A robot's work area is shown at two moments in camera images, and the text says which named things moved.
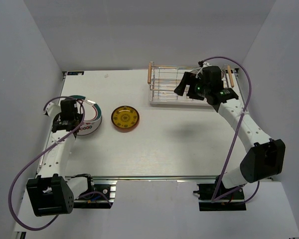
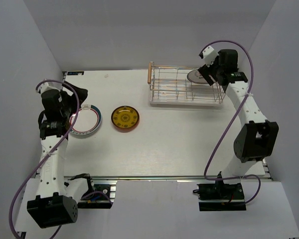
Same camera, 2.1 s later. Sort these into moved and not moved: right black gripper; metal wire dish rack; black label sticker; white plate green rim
Moved: right black gripper; white plate green rim
Not moved: black label sticker; metal wire dish rack
